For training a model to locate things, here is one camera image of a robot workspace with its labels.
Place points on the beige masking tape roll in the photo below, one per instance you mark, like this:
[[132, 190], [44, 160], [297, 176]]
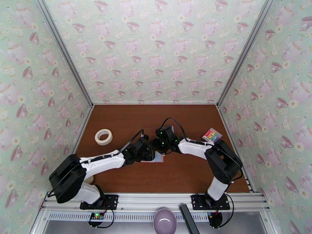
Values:
[[103, 137]]

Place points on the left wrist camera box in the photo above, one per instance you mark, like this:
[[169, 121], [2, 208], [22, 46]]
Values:
[[144, 137]]

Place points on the colourful sticky notes pack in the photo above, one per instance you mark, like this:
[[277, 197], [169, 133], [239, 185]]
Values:
[[212, 135]]

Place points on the aluminium corner post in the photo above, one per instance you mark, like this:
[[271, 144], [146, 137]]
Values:
[[246, 50], [63, 50]]

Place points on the aluminium back rail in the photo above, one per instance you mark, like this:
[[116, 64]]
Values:
[[156, 103]]

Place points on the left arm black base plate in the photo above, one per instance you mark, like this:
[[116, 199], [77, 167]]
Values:
[[111, 201]]

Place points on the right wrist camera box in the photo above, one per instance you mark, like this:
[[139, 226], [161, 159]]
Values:
[[162, 131]]

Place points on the black flat bar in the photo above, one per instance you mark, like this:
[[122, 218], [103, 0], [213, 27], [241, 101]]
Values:
[[189, 218]]

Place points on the aluminium side rail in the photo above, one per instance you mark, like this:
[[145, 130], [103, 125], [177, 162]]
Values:
[[234, 133], [84, 126]]

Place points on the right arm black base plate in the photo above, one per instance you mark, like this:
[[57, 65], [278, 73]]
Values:
[[198, 201]]

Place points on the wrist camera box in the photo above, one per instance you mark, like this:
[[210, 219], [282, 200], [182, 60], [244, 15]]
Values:
[[144, 137], [162, 131]]

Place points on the beige oblong object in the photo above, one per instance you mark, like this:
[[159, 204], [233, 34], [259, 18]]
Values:
[[90, 180]]

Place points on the pink card holder wallet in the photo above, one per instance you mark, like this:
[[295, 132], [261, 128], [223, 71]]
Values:
[[159, 158]]

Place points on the purple bowl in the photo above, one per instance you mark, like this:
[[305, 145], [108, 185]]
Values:
[[165, 221]]

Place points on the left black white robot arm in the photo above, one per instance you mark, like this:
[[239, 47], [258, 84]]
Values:
[[104, 162]]

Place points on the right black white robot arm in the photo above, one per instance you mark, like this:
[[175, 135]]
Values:
[[224, 162]]

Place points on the aluminium front frame rail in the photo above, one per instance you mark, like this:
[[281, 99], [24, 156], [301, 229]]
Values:
[[153, 199]]

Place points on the small circuit board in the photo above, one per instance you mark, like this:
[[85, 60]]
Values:
[[96, 216]]

